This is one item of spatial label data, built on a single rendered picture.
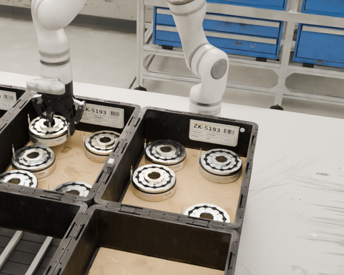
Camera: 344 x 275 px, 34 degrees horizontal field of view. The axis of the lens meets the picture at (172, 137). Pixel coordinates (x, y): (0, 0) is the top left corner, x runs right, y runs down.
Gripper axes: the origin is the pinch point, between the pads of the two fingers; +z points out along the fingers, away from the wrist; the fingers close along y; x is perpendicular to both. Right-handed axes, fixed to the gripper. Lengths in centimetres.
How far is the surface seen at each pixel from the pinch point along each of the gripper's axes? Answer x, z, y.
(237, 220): 26, -4, -48
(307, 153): -36, 19, -63
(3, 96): -8.5, -1.4, 20.0
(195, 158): -5.3, 6.1, -33.9
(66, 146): -0.8, 5.8, -0.7
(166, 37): -180, 52, 15
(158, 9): -179, 35, 21
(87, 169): 7.1, 5.9, -9.4
